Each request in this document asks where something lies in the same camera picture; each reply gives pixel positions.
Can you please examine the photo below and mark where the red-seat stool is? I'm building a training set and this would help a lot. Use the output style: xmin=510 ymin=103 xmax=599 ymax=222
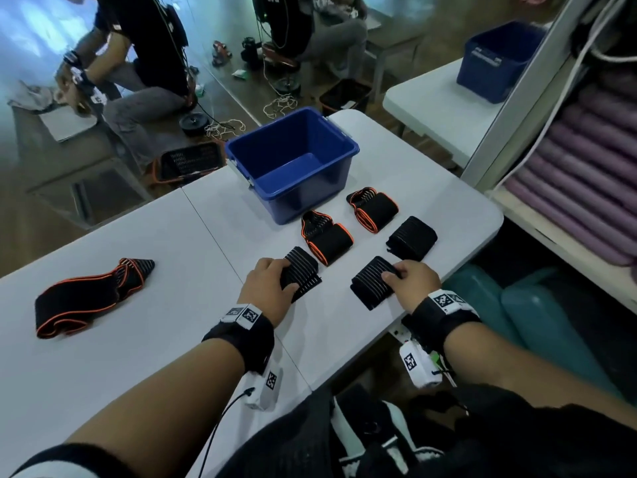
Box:
xmin=178 ymin=69 xmax=211 ymax=137

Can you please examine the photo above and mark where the white towel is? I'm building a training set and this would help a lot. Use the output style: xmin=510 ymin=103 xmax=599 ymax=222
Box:
xmin=7 ymin=82 xmax=56 ymax=113
xmin=38 ymin=105 xmax=98 ymax=143

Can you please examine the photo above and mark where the white cord coil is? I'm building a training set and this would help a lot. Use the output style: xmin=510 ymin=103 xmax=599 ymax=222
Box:
xmin=204 ymin=119 xmax=248 ymax=143

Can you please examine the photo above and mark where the blue plastic bin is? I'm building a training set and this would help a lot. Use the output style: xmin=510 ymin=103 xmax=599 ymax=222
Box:
xmin=224 ymin=106 xmax=360 ymax=226

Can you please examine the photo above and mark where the black wristband with white markers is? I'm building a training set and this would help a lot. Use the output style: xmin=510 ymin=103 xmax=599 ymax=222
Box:
xmin=401 ymin=289 xmax=482 ymax=354
xmin=201 ymin=303 xmax=275 ymax=375

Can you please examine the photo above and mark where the large wall mirror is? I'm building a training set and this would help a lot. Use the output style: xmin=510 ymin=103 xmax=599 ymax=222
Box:
xmin=188 ymin=0 xmax=563 ymax=185

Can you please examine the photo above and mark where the long white cable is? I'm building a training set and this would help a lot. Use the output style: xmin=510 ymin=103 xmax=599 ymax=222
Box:
xmin=492 ymin=0 xmax=637 ymax=195

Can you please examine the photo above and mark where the person's black white sleeve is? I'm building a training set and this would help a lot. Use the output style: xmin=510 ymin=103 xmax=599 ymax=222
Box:
xmin=9 ymin=442 xmax=135 ymax=478

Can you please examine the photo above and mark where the white shelf board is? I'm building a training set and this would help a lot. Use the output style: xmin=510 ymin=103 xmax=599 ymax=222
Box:
xmin=487 ymin=186 xmax=637 ymax=314

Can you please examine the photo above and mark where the grey metal beam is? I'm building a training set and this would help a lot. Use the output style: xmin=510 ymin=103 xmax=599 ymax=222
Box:
xmin=460 ymin=0 xmax=598 ymax=190

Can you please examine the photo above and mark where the teal rolled mat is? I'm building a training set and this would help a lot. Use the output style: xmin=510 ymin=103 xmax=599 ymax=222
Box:
xmin=443 ymin=263 xmax=524 ymax=344
xmin=500 ymin=283 xmax=623 ymax=399

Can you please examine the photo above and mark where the person's right forearm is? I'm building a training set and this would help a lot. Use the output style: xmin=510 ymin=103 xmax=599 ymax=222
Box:
xmin=443 ymin=321 xmax=637 ymax=429

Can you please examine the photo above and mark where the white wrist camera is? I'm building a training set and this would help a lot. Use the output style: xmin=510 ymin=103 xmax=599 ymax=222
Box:
xmin=397 ymin=339 xmax=444 ymax=390
xmin=244 ymin=365 xmax=283 ymax=412

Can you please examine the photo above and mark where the low wooden table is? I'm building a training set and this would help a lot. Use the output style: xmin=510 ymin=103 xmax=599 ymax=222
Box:
xmin=9 ymin=102 xmax=153 ymax=230

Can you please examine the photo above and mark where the person's left forearm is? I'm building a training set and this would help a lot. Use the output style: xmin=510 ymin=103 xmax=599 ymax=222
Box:
xmin=67 ymin=338 xmax=246 ymax=478

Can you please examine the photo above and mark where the person's black chest harness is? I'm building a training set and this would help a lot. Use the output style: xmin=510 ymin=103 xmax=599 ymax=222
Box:
xmin=214 ymin=382 xmax=637 ymax=478

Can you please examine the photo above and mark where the black basket orange rim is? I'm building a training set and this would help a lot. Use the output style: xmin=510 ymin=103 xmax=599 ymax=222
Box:
xmin=151 ymin=140 xmax=226 ymax=186

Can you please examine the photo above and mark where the purple rolled mat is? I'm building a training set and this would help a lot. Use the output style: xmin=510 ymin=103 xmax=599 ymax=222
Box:
xmin=505 ymin=176 xmax=633 ymax=267
xmin=515 ymin=166 xmax=637 ymax=254
xmin=536 ymin=136 xmax=637 ymax=190
xmin=547 ymin=119 xmax=637 ymax=163
xmin=526 ymin=151 xmax=637 ymax=220

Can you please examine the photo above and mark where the thin black camera cable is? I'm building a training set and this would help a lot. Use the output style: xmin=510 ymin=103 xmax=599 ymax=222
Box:
xmin=198 ymin=386 xmax=255 ymax=478

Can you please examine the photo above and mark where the person's left hand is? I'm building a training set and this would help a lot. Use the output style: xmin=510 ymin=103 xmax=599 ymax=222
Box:
xmin=238 ymin=257 xmax=299 ymax=328

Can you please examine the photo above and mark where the person's right hand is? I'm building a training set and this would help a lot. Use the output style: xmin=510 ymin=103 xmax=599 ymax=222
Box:
xmin=380 ymin=259 xmax=443 ymax=314

